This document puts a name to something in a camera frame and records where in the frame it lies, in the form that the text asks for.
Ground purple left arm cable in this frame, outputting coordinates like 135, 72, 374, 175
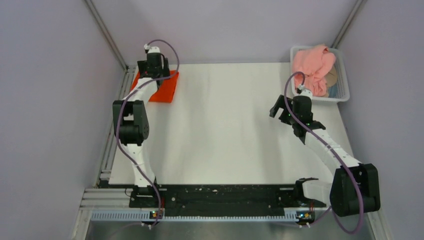
114, 39, 181, 229

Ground aluminium frame rail left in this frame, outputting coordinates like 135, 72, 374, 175
96, 66, 137, 186

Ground orange t-shirt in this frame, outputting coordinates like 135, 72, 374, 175
130, 70, 179, 104

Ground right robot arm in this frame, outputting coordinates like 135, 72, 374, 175
269, 95, 381, 217

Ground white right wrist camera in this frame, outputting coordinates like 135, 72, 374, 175
295, 84, 313, 99

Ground blue garment in basket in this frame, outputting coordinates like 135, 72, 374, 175
327, 84, 339, 99

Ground pink t-shirt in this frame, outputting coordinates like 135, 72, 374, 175
292, 44, 337, 98

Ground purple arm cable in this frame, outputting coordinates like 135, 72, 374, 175
114, 39, 181, 229
283, 71, 365, 235

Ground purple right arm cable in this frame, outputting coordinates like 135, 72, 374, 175
283, 71, 365, 235

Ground beige garment in basket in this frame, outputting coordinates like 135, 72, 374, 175
325, 65, 338, 88

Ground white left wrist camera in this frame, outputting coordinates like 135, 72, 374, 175
144, 44, 161, 54

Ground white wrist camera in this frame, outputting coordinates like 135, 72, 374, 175
144, 44, 161, 54
295, 84, 313, 99

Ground aluminium frame rail front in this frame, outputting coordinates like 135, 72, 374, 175
71, 187, 390, 240

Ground aluminium frame rail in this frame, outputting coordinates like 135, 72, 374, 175
71, 187, 390, 240
96, 66, 137, 186

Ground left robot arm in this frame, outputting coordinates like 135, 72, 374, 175
112, 52, 170, 207

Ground white plastic basket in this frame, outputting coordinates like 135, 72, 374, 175
290, 46, 350, 103

